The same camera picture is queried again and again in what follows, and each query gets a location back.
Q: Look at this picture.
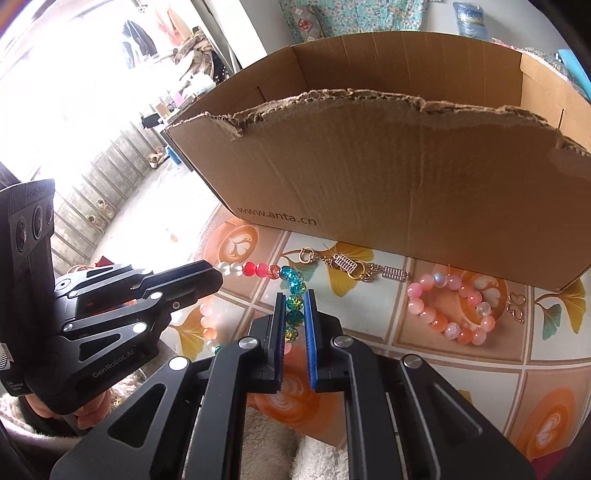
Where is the white fleece clothing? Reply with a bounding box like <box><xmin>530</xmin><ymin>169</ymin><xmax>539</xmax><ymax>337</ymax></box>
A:
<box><xmin>240</xmin><ymin>406</ymin><xmax>352</xmax><ymax>480</ymax></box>

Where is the grey floral pillow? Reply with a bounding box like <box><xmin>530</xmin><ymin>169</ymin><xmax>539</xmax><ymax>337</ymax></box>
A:
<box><xmin>522</xmin><ymin>46</ymin><xmax>573</xmax><ymax>79</ymax></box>

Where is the green floral cloth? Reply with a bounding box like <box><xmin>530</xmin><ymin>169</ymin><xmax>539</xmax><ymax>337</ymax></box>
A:
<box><xmin>279</xmin><ymin>0</ymin><xmax>428</xmax><ymax>38</ymax></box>

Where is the brown cardboard box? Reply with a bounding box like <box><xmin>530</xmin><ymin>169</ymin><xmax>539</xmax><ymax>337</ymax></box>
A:
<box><xmin>163</xmin><ymin>30</ymin><xmax>591</xmax><ymax>294</ymax></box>

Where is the blue water bottle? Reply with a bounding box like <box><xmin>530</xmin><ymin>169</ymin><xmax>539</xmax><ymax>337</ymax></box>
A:
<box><xmin>452</xmin><ymin>1</ymin><xmax>491</xmax><ymax>40</ymax></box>

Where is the gold butterfly charm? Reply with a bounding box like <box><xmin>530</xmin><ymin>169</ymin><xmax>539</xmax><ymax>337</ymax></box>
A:
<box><xmin>506</xmin><ymin>293</ymin><xmax>527</xmax><ymax>325</ymax></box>

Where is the patterned tablecloth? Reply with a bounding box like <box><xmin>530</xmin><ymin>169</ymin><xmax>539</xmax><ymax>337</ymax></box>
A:
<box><xmin>166</xmin><ymin>203</ymin><xmax>591</xmax><ymax>464</ymax></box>

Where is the pink hanging garment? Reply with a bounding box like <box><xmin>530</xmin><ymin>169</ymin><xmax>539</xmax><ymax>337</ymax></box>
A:
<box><xmin>154</xmin><ymin>0</ymin><xmax>185</xmax><ymax>33</ymax></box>

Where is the person's left forearm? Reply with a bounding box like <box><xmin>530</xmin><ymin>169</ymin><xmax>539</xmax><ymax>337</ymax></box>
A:
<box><xmin>0</xmin><ymin>392</ymin><xmax>35</xmax><ymax>435</ymax></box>

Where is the cyan cloth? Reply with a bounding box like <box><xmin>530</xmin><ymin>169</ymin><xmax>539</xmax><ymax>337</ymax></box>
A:
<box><xmin>556</xmin><ymin>48</ymin><xmax>591</xmax><ymax>102</ymax></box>

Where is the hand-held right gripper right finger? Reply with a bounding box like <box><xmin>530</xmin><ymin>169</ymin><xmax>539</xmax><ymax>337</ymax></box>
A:
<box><xmin>302</xmin><ymin>290</ymin><xmax>536</xmax><ymax>480</ymax></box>

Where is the concrete balcony railing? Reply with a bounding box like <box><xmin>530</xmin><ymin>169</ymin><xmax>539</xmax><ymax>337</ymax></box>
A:
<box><xmin>51</xmin><ymin>124</ymin><xmax>171</xmax><ymax>273</ymax></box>

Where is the gold abacus charm chain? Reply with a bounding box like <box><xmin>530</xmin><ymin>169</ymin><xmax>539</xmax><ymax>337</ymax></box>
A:
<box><xmin>318</xmin><ymin>251</ymin><xmax>360</xmax><ymax>278</ymax></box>

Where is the pile of clothes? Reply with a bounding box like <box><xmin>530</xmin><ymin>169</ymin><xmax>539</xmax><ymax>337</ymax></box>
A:
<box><xmin>173</xmin><ymin>30</ymin><xmax>218</xmax><ymax>79</ymax></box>

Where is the multicolour bead bracelet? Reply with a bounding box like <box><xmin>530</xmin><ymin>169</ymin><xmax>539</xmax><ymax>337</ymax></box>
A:
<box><xmin>198</xmin><ymin>260</ymin><xmax>306</xmax><ymax>357</ymax></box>

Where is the dark hanging jacket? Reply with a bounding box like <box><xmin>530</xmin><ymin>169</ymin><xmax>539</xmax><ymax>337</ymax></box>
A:
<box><xmin>122</xmin><ymin>21</ymin><xmax>158</xmax><ymax>56</ymax></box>

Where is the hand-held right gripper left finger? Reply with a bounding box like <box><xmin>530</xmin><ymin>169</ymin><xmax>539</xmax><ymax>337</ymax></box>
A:
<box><xmin>50</xmin><ymin>292</ymin><xmax>288</xmax><ymax>480</ymax></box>

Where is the pink bead bracelet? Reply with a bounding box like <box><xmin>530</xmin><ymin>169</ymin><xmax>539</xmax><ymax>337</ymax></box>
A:
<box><xmin>406</xmin><ymin>272</ymin><xmax>497</xmax><ymax>347</ymax></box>

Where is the person's left hand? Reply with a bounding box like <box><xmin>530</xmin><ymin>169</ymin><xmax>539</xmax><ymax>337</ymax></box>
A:
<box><xmin>23</xmin><ymin>390</ymin><xmax>114</xmax><ymax>431</ymax></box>

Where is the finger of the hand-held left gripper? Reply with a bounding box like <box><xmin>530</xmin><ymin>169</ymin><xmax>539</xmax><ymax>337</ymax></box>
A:
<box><xmin>54</xmin><ymin>260</ymin><xmax>225</xmax><ymax>319</ymax></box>
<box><xmin>62</xmin><ymin>296</ymin><xmax>176</xmax><ymax>343</ymax></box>

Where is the silver abacus charm chain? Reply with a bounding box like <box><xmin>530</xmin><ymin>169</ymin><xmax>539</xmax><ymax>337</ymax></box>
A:
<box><xmin>361</xmin><ymin>264</ymin><xmax>411</xmax><ymax>283</ymax></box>

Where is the patchwork cloth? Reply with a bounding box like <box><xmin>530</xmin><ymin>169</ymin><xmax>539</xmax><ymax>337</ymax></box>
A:
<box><xmin>295</xmin><ymin>7</ymin><xmax>325</xmax><ymax>40</ymax></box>

